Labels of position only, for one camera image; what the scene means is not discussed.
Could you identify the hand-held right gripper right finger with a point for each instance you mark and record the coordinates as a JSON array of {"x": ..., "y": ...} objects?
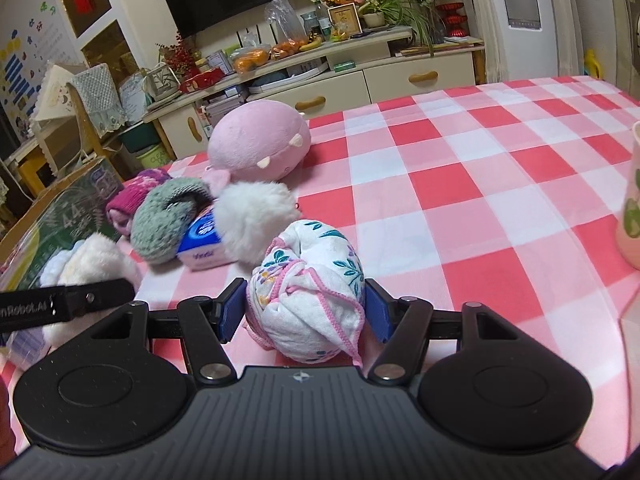
[{"x": 377, "y": 310}]

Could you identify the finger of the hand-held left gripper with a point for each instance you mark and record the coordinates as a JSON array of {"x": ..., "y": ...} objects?
[{"x": 75, "y": 302}]

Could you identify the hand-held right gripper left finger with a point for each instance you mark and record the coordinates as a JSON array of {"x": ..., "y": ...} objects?
[{"x": 232, "y": 310}]

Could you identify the white blue fleece sock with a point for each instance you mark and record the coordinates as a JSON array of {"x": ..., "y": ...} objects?
[{"x": 100, "y": 265}]

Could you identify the white floral cloth bundle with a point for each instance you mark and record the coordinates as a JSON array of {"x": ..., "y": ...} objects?
[{"x": 300, "y": 310}]

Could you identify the printed cardboard box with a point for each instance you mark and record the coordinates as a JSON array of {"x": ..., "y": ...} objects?
[{"x": 65, "y": 210}]

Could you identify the pink purple knitted sock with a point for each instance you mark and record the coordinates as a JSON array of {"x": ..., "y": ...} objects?
[{"x": 135, "y": 195}]

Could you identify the blue tissue packet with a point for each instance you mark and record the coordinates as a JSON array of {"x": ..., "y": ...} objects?
[{"x": 200, "y": 240}]

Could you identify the white fluffy pom ball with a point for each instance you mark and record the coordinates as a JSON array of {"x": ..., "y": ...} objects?
[{"x": 255, "y": 220}]

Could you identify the grey-green knitted hat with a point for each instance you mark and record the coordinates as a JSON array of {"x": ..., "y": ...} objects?
[{"x": 155, "y": 225}]

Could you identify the red pink checkered tablecloth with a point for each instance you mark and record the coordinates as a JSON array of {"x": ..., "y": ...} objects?
[{"x": 475, "y": 185}]

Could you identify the wooden chair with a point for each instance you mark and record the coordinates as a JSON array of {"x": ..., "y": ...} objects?
[{"x": 87, "y": 135}]

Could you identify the pink plush toy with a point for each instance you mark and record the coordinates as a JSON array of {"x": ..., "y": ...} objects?
[{"x": 255, "y": 135}]

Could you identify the green storage bin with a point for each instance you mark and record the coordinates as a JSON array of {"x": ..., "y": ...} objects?
[{"x": 142, "y": 136}]

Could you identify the silver storage case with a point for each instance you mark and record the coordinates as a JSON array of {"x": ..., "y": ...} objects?
[{"x": 225, "y": 110}]

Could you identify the white lace cover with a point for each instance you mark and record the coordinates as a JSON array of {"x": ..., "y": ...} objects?
[{"x": 97, "y": 95}]

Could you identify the cream scalloped cloth cover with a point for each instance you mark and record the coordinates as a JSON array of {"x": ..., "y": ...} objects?
[{"x": 52, "y": 92}]

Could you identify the white printed card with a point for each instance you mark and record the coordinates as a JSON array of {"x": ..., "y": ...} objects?
[{"x": 133, "y": 99}]

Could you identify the cream television cabinet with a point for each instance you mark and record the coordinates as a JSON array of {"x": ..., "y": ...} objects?
[{"x": 390, "y": 85}]

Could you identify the red gift box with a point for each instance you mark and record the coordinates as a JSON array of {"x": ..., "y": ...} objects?
[{"x": 201, "y": 81}]

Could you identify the small white planter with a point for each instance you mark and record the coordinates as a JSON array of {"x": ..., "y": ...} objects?
[{"x": 162, "y": 85}]

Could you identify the small green box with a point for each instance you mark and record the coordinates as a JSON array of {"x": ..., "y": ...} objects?
[{"x": 344, "y": 66}]

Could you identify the bag of oranges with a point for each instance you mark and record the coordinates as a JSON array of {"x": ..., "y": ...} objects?
[
  {"x": 250, "y": 59},
  {"x": 286, "y": 49}
]

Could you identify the red berry branch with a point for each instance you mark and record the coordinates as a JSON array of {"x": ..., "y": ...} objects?
[{"x": 179, "y": 55}]

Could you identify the paper cup green print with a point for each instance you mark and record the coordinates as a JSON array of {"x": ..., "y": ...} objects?
[{"x": 631, "y": 210}]

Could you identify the bunch of bananas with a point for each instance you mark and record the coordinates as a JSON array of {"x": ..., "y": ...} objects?
[{"x": 311, "y": 43}]

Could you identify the green potted plant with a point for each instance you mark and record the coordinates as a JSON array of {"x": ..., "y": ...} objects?
[{"x": 374, "y": 19}]

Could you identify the wooden framed picture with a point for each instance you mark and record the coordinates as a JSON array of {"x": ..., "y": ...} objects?
[{"x": 344, "y": 20}]

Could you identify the green plastic bottle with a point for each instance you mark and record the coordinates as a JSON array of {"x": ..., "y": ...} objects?
[{"x": 323, "y": 22}]

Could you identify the glass jar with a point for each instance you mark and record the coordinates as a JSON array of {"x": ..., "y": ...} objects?
[{"x": 311, "y": 24}]

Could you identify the clear plastic bag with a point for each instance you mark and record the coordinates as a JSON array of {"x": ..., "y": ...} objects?
[{"x": 285, "y": 17}]

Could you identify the white tower air conditioner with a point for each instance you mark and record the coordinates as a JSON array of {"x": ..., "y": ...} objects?
[{"x": 495, "y": 35}]

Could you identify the yellow plastic toy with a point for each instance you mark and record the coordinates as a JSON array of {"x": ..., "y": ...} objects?
[{"x": 593, "y": 64}]

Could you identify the wall poster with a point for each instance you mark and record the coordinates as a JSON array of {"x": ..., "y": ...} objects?
[{"x": 20, "y": 70}]

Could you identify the red pedestal stand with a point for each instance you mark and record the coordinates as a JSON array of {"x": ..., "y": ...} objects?
[{"x": 451, "y": 20}]

